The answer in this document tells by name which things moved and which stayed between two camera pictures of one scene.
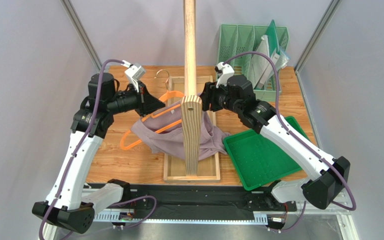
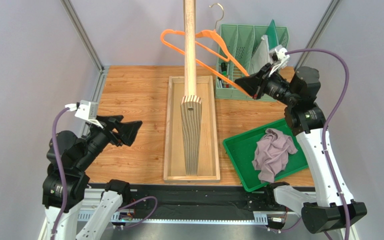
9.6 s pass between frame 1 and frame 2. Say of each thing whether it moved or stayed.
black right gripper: moved
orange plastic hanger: moved
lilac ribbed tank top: moved
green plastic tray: stayed
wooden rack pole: stayed
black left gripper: moved
